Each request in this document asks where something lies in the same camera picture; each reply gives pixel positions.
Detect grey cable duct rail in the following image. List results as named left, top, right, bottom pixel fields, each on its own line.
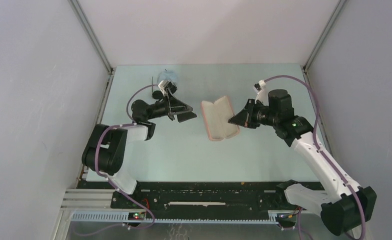
left=70, top=211, right=278, bottom=225

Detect pink glasses case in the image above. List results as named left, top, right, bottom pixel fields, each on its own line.
left=200, top=95, right=240, bottom=142

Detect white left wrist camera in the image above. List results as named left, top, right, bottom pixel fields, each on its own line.
left=158, top=80, right=172, bottom=96

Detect black sunglasses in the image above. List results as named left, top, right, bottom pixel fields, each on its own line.
left=152, top=82, right=177, bottom=100

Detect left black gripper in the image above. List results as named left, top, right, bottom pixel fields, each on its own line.
left=146, top=88, right=196, bottom=123

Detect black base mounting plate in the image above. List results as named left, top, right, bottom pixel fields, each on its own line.
left=110, top=181, right=298, bottom=220

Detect light blue cleaning cloth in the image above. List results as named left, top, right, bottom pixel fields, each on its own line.
left=157, top=69, right=178, bottom=84

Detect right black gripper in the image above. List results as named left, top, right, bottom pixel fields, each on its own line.
left=230, top=99, right=278, bottom=129

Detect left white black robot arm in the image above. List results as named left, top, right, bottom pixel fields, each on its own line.
left=81, top=93, right=197, bottom=208

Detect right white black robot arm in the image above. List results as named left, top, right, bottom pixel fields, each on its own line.
left=228, top=89, right=377, bottom=236

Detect aluminium frame rails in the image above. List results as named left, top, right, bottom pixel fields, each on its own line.
left=60, top=188, right=114, bottom=211

